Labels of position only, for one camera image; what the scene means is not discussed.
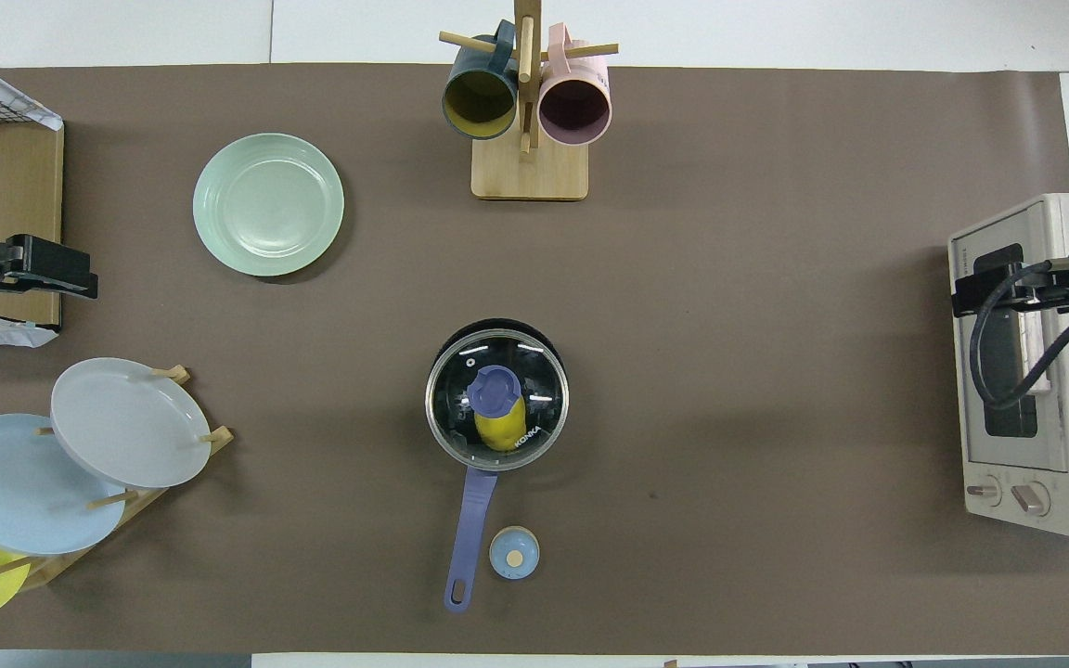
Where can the glass lid purple knob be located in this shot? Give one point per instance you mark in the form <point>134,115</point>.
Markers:
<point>495,390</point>

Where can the brown table mat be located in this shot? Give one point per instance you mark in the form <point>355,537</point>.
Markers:
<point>683,510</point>

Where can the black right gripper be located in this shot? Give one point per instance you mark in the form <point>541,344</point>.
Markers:
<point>1059,283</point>

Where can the wooden mug tree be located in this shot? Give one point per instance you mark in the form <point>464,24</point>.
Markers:
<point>529,172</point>

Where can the light blue plate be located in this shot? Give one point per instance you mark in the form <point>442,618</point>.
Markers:
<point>15,492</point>

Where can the grey plate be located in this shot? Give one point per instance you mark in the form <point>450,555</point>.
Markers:
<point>126,422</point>

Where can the pink mug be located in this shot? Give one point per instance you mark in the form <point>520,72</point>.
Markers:
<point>574,107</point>

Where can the yellow potato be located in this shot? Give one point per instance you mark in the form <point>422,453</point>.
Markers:
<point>500,431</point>

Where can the dark blue mug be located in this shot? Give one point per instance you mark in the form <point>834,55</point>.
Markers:
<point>479,97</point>

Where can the brown wooden board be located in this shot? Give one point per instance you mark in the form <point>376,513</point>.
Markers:
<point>15,186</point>

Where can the wooden plate rack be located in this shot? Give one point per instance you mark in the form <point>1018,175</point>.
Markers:
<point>126,506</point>

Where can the light green plate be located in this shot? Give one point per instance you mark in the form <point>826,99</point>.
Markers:
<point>268,204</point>

